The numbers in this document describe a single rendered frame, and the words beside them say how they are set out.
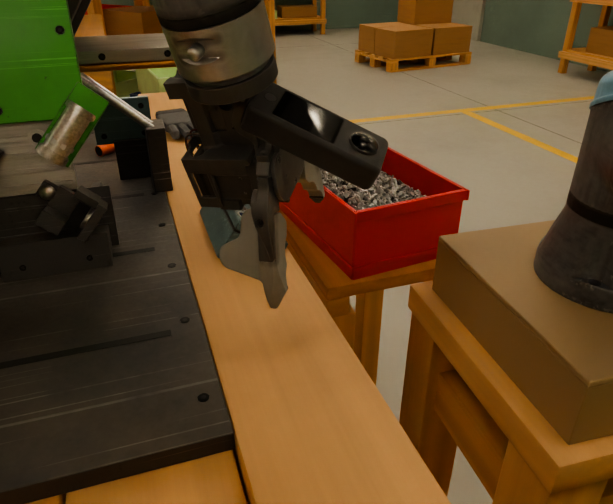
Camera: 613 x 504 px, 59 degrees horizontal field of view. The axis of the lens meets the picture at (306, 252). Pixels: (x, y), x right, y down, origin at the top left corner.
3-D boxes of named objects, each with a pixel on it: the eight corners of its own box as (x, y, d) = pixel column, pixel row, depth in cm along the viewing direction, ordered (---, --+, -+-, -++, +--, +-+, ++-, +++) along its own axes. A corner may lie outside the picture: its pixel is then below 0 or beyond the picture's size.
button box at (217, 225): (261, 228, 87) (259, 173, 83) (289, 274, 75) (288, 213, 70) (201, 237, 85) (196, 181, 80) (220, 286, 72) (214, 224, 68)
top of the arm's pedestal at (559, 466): (594, 275, 85) (601, 253, 83) (806, 427, 58) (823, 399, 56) (406, 306, 78) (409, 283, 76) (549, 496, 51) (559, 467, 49)
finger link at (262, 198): (270, 254, 49) (270, 157, 48) (289, 255, 49) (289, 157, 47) (248, 264, 45) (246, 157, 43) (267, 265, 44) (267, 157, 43)
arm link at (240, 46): (276, -18, 39) (236, 32, 34) (290, 42, 43) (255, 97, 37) (187, -9, 42) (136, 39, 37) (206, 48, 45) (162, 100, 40)
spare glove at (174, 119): (144, 121, 128) (143, 111, 127) (188, 116, 133) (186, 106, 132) (167, 145, 113) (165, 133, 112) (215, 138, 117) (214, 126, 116)
